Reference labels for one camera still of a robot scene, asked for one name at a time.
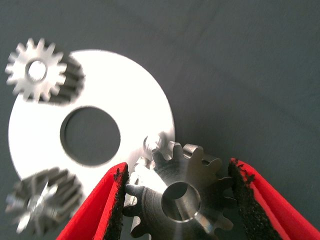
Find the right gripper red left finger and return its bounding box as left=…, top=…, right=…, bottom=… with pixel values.
left=56, top=161, right=130, bottom=240

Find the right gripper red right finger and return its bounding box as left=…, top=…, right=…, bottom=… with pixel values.
left=228, top=157, right=320, bottom=240

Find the large steel bevel gear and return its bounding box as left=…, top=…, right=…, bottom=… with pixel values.
left=122, top=141, right=237, bottom=240

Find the small steel bevel gear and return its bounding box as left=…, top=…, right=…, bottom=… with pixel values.
left=4, top=166, right=85, bottom=237

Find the steel gear with round bore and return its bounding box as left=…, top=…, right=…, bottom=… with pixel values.
left=4, top=37, right=86, bottom=106

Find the round metal plate with hole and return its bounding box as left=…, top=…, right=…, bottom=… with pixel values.
left=7, top=49, right=176, bottom=201

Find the dark grey table cloth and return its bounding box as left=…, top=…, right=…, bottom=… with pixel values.
left=0, top=0, right=320, bottom=240

